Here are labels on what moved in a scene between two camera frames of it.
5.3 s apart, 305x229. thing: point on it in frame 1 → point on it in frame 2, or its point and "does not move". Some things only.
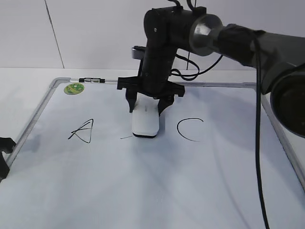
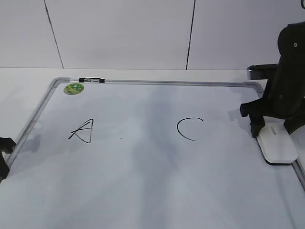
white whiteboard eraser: [145, 116] → [277, 145]
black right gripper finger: [164, 103] → [292, 124]
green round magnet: [74, 88] does not move
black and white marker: [92, 80] does not move
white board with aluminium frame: [77, 165] does not move
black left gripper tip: [6, 145] does not move
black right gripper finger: [131, 98] → [257, 123]
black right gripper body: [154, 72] → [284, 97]
